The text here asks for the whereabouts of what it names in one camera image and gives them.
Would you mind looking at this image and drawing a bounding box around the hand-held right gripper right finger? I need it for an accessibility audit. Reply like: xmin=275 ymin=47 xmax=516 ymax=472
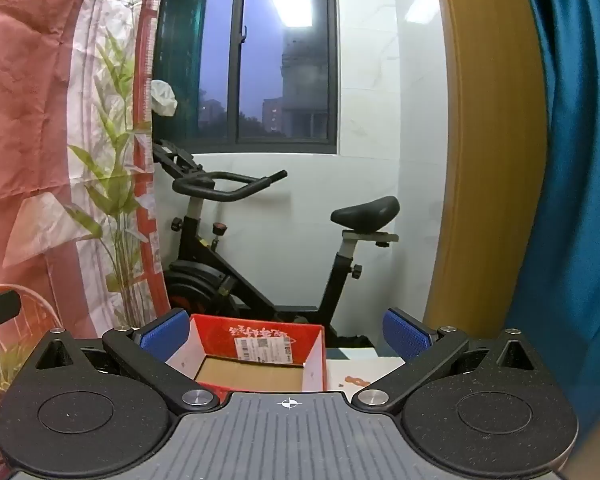
xmin=352 ymin=307 xmax=556 ymax=415

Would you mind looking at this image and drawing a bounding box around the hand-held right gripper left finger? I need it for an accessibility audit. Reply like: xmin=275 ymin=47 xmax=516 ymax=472
xmin=17 ymin=308 xmax=221 ymax=415

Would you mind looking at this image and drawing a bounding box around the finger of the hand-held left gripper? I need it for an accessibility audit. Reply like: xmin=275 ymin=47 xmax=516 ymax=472
xmin=0 ymin=291 xmax=22 ymax=329

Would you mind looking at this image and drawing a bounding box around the red strawberry print cardboard box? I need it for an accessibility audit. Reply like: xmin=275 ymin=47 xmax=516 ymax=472
xmin=166 ymin=314 xmax=328 ymax=393

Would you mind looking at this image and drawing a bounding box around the black exercise bike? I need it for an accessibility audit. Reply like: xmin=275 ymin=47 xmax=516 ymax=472
xmin=152 ymin=139 xmax=401 ymax=348

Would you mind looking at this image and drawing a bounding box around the pink printed backdrop cloth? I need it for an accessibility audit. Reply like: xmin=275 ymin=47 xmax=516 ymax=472
xmin=0 ymin=0 xmax=172 ymax=480

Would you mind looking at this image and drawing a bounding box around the teal curtain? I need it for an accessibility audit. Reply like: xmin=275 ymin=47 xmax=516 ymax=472
xmin=502 ymin=0 xmax=600 ymax=461

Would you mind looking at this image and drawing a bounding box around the small crumpled white bag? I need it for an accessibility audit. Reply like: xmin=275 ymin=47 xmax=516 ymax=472
xmin=150 ymin=79 xmax=179 ymax=117

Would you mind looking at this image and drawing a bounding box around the black framed window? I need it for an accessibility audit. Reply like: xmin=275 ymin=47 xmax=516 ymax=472
xmin=152 ymin=0 xmax=341 ymax=157

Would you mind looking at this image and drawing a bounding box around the wooden door frame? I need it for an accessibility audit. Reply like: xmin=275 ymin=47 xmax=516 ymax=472
xmin=424 ymin=0 xmax=550 ymax=335

